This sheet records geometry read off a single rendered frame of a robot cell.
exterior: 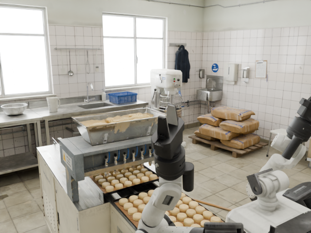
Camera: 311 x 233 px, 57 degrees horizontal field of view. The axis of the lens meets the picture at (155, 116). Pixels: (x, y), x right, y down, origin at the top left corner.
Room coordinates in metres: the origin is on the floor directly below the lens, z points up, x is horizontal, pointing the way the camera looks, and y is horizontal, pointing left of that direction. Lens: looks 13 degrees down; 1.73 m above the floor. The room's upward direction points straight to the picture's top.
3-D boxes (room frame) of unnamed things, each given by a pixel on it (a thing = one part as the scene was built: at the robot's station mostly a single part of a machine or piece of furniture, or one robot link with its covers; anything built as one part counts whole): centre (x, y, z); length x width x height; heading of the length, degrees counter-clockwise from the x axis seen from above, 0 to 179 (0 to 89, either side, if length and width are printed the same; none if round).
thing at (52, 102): (3.93, 1.44, 0.98); 0.20 x 0.14 x 0.20; 77
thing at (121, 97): (4.74, 0.55, 0.95); 0.40 x 0.30 x 0.14; 130
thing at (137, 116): (1.78, 0.22, 1.28); 0.54 x 0.27 x 0.06; 122
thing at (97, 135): (1.78, 0.22, 1.25); 0.56 x 0.29 x 0.14; 122
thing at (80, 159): (1.78, 0.22, 1.01); 0.72 x 0.33 x 0.34; 122
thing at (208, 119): (5.24, -1.18, 0.47); 0.72 x 0.42 x 0.17; 127
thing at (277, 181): (0.84, -0.37, 1.30); 0.10 x 0.07 x 0.09; 121
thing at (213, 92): (5.91, -1.18, 0.93); 0.99 x 0.38 x 1.09; 37
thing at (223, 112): (4.99, -1.37, 0.62); 0.72 x 0.42 x 0.17; 43
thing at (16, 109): (3.76, 1.90, 0.94); 0.33 x 0.33 x 0.12
